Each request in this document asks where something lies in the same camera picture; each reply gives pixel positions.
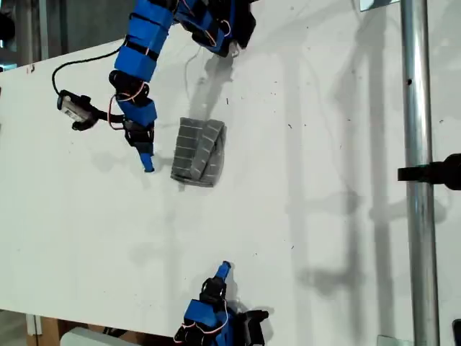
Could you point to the grey striped towel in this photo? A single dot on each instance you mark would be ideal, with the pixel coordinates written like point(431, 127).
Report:
point(187, 151)

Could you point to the white box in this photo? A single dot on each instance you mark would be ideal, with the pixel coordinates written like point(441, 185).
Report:
point(90, 339)

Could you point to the wooden table leg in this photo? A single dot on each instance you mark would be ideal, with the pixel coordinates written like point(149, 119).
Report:
point(50, 333)

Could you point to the black clamp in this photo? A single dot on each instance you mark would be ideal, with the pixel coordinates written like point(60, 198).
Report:
point(432, 173)

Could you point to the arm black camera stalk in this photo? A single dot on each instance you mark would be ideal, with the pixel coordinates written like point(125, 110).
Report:
point(111, 117)

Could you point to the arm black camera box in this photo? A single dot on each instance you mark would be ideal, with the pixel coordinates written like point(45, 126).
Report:
point(77, 110)
point(255, 324)

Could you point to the white metal bracket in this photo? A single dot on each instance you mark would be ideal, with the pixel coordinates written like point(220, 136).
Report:
point(33, 324)

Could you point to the steel post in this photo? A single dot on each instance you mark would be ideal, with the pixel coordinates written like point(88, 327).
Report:
point(417, 144)

